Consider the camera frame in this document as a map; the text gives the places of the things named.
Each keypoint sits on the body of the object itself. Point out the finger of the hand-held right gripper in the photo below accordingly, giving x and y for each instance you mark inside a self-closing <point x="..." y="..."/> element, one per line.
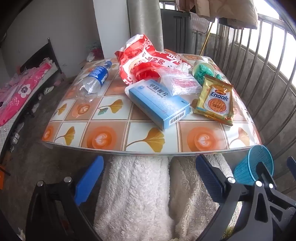
<point x="264" y="172"/>
<point x="291" y="164"/>

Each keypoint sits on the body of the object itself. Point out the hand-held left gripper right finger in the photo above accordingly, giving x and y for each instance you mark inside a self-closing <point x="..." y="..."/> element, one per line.
<point x="209" y="173"/>

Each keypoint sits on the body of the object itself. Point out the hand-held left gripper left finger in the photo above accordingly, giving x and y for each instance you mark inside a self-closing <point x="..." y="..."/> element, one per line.
<point x="90" y="180"/>

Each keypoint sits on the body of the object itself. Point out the blue plastic waste basket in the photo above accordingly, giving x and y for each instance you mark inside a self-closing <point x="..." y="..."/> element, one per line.
<point x="247" y="166"/>

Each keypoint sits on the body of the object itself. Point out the yellow snack packet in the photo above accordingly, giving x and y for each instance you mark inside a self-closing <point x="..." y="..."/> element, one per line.
<point x="215" y="102"/>

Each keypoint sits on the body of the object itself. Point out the light blue medicine box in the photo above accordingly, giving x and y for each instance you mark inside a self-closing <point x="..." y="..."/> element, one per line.
<point x="157" y="104"/>

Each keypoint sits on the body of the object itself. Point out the clear packet with red print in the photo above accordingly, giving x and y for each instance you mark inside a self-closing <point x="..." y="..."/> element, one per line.
<point x="180" y="83"/>

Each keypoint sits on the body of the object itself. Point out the paper cup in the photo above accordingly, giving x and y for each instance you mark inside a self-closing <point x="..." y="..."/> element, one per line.
<point x="203" y="70"/>

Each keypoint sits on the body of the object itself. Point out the clear plastic bottle blue label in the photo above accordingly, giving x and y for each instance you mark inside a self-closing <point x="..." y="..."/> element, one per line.
<point x="97" y="76"/>

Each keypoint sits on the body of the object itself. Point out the red and white plastic bag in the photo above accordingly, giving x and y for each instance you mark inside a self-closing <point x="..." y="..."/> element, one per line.
<point x="138" y="58"/>

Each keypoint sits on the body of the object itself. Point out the tile patterned table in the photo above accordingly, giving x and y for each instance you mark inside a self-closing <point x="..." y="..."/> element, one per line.
<point x="111" y="136"/>

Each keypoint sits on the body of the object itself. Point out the white shoe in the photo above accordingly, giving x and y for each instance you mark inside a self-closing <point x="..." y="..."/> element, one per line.
<point x="49" y="89"/>
<point x="35" y="107"/>

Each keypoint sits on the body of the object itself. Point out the pink floral packet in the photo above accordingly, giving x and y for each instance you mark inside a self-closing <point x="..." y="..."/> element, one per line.
<point x="20" y="97"/>

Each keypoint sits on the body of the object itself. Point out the red translucent plastic bag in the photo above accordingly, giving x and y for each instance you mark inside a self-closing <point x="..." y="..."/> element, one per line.
<point x="145" y="71"/>

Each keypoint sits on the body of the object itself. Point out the pile of clothes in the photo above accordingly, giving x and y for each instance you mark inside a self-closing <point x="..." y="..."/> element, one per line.
<point x="94" y="52"/>

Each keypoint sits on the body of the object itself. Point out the yellow broom stick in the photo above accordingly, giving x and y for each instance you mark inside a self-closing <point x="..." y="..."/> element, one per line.
<point x="205" y="38"/>

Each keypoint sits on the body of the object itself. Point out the metal balcony railing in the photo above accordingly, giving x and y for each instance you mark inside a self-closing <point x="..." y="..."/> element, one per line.
<point x="277" y="22"/>

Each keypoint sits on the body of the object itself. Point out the hanging checked cloth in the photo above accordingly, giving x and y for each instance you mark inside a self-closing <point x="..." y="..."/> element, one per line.
<point x="203" y="23"/>

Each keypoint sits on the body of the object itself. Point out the hanging beige clothing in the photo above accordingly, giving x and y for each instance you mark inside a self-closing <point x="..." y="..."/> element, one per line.
<point x="231" y="11"/>

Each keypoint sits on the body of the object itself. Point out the grey ribbed pillar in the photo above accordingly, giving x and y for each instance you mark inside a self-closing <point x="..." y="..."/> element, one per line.
<point x="143" y="20"/>

